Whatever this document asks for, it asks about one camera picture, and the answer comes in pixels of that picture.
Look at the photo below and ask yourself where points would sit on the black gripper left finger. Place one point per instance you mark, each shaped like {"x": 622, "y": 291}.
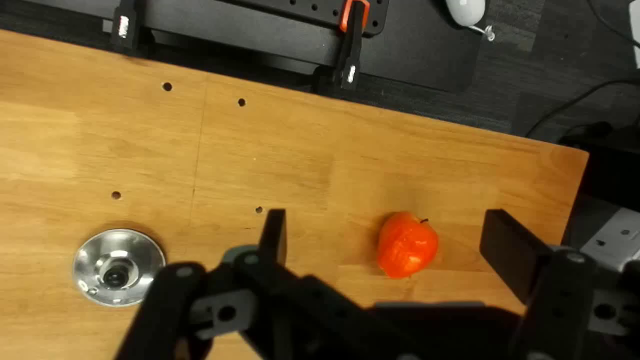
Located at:
{"x": 272, "y": 233}

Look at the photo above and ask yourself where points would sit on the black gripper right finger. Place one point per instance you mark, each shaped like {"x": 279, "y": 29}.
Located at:
{"x": 513, "y": 247}

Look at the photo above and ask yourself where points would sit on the silver metal kettle lid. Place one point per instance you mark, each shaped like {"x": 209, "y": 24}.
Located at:
{"x": 101, "y": 257}

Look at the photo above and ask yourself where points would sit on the orange-red toy tomato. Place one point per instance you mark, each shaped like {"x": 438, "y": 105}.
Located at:
{"x": 407, "y": 247}

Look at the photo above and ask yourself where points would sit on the grey metal bracket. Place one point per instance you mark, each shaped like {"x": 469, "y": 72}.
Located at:
{"x": 617, "y": 233}

